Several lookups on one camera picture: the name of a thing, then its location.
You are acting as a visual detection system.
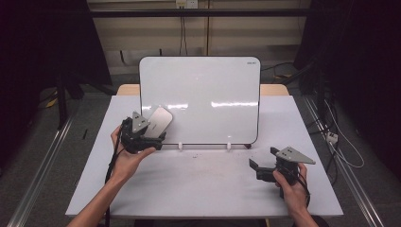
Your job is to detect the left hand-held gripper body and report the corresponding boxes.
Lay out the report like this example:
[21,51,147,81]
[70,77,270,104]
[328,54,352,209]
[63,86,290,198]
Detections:
[120,111,166,155]

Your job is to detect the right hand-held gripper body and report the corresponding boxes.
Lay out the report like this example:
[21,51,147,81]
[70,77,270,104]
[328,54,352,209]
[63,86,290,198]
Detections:
[254,146,317,200]

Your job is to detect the white whiteboard eraser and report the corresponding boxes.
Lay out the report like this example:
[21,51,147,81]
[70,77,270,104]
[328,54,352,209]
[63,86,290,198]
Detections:
[144,106,174,140]

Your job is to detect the white whiteboard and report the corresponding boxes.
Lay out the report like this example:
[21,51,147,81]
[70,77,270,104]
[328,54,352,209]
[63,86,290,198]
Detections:
[138,56,262,146]

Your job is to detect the person's left hand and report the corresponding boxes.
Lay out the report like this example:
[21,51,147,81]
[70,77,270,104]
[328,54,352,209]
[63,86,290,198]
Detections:
[110,125,157,184]

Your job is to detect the person's right hand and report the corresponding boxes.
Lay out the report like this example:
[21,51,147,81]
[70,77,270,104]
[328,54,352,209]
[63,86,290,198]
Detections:
[272,162,312,216]

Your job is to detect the black metal stand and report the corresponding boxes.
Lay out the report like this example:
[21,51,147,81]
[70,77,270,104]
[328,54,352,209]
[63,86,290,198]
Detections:
[54,70,85,131]
[281,58,327,122]

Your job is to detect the black curtain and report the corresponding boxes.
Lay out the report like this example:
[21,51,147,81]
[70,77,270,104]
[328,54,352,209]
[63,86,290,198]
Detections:
[0,0,113,171]
[292,0,401,173]

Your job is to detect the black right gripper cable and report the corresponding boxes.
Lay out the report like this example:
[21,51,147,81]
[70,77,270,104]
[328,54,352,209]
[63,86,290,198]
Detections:
[295,171,312,209]

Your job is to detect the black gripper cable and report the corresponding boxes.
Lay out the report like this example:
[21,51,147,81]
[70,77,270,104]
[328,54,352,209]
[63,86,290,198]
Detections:
[295,171,312,209]
[103,126,125,227]

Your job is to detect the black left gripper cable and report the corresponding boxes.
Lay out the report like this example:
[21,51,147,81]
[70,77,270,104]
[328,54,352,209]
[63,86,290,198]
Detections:
[103,126,125,227]

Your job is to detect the aluminium floor rail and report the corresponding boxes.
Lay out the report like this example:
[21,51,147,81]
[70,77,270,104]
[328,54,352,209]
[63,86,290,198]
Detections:
[303,95,386,227]
[5,105,81,227]

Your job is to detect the white cable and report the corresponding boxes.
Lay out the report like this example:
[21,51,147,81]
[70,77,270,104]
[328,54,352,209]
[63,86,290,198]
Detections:
[323,99,366,169]

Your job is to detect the black hanging cable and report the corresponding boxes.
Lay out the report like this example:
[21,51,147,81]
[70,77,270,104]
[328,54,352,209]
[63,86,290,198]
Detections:
[178,15,189,57]

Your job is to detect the white wall outlet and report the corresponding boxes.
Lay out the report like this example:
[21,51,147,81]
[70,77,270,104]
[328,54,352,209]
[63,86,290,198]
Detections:
[175,0,200,9]

